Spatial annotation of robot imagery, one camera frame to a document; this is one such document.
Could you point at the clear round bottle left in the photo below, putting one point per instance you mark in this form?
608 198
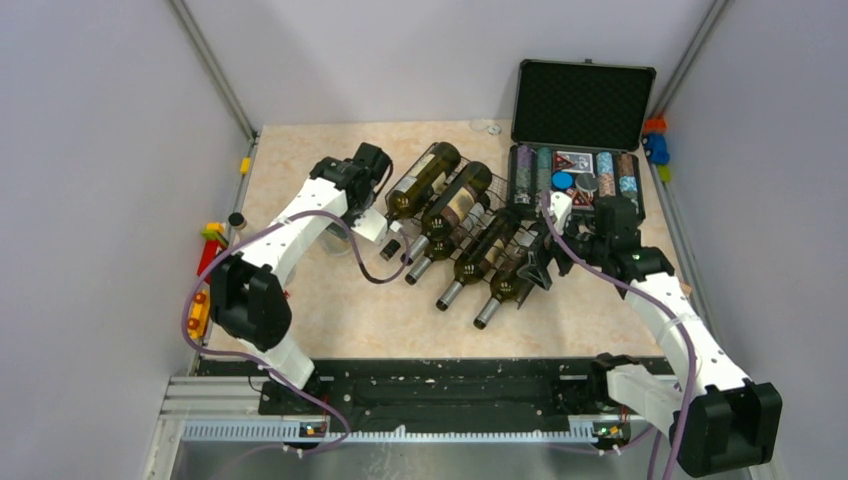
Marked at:
239 226

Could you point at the clear tall glass bottle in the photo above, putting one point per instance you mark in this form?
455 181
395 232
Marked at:
335 240

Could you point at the small clear glass lid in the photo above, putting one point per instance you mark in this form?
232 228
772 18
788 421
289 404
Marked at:
485 125

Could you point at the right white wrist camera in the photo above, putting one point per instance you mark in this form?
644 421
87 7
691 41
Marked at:
559 210

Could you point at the green wine bottle back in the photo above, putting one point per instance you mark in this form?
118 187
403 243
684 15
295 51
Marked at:
505 286

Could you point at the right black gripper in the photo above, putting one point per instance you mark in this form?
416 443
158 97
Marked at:
536 268

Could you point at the black poker chip case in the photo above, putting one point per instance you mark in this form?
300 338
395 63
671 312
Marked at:
574 118

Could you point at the green wine bottle front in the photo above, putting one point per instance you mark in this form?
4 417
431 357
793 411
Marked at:
437 251

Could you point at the blue orange toy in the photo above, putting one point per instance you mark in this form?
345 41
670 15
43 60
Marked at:
655 147

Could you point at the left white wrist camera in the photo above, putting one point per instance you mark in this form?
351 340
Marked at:
372 226

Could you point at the dark bottle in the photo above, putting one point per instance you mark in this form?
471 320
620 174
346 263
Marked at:
420 183

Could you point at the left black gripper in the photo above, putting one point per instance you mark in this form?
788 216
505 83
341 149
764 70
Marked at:
350 220

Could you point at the black wire wine rack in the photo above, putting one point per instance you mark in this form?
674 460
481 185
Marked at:
476 221

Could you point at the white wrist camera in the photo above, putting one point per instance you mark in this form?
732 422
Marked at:
559 210
372 226

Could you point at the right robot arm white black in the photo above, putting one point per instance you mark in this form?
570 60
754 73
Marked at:
717 418

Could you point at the green wine bottle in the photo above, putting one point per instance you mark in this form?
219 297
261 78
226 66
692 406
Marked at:
437 251
451 208
480 256
505 286

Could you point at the yellow toy car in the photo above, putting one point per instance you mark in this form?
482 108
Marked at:
198 315

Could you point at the red toy block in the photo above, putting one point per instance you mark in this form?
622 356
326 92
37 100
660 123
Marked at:
215 241

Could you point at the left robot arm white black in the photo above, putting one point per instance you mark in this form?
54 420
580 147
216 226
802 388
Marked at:
247 286

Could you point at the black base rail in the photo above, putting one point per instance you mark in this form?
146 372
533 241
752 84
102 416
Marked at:
440 396

